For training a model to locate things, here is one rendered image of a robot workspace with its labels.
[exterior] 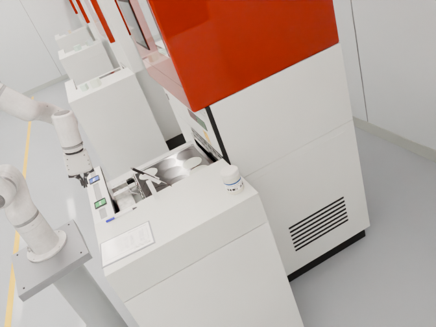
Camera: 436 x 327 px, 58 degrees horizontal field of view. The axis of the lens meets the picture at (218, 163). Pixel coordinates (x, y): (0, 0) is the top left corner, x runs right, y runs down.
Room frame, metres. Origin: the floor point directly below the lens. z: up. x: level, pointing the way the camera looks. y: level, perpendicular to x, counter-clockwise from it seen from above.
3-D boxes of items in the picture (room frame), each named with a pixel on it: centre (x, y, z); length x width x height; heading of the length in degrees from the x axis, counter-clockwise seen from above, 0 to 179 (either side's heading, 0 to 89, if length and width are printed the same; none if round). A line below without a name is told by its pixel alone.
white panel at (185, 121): (1.93, 0.05, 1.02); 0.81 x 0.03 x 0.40; 12
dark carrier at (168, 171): (1.69, 0.22, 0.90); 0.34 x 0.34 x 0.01; 12
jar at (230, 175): (1.26, -0.03, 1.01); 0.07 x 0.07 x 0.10
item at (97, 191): (1.68, 0.60, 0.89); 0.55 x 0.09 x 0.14; 12
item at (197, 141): (1.75, 0.02, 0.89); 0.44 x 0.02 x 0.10; 12
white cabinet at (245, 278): (1.59, 0.31, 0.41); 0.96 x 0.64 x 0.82; 12
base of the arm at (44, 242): (1.52, 0.87, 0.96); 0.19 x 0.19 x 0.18
